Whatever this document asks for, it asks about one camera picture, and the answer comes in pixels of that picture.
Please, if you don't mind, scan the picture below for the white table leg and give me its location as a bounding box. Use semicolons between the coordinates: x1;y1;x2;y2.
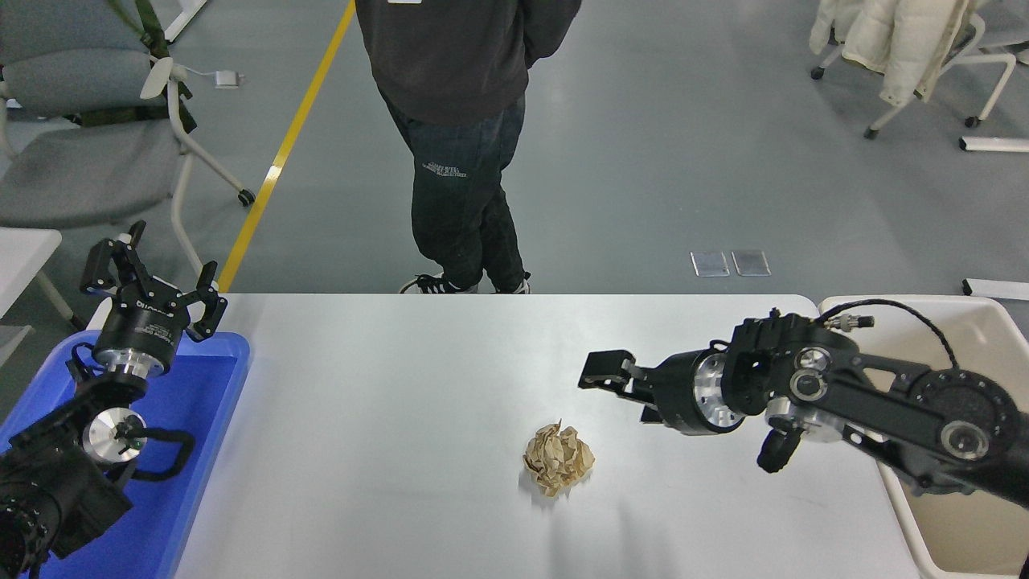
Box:
163;0;210;45

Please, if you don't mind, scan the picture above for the grey seat white chair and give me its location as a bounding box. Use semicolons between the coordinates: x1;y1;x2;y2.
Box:
977;0;1029;64

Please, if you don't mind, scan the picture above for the olive green strap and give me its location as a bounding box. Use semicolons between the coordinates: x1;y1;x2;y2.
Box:
76;0;199;134

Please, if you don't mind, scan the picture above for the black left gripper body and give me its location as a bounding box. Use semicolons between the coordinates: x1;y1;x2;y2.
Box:
91;288;191;372

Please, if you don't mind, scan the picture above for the cream padded coat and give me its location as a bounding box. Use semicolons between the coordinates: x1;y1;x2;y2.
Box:
808;0;986;106

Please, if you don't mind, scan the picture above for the large pale plastic bin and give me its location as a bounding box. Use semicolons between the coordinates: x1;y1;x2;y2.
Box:
818;295;1029;579

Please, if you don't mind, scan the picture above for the tan paper ball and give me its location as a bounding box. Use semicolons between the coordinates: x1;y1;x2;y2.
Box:
523;421;596;498

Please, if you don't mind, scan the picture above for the grey office chair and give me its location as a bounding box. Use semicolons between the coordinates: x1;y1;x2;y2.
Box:
0;0;257;277

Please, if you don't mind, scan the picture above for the person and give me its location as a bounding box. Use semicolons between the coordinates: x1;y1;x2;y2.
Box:
355;0;584;295

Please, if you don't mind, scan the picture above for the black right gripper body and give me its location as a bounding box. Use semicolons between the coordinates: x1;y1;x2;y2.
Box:
652;351;717;437

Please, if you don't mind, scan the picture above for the blue plastic tray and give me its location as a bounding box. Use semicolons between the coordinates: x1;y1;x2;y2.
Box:
0;329;251;579

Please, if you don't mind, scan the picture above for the white side table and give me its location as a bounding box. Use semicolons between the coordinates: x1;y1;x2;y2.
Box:
0;228;86;364

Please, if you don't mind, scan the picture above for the white power adapter with cable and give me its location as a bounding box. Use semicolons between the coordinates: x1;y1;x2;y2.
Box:
187;68;244;91

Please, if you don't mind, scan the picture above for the white frame chair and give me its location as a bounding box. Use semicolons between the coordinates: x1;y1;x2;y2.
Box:
810;0;1019;140

